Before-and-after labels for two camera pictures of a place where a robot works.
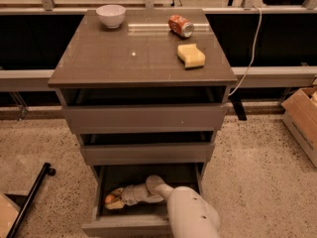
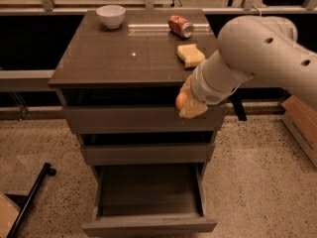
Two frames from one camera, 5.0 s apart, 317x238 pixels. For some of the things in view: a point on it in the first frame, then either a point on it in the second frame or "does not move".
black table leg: (238, 105) does not move
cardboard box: (300, 116) does not move
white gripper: (129, 195) to (203, 89)
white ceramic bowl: (112, 15) does not move
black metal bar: (46, 169) does not move
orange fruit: (108, 198) to (181, 99)
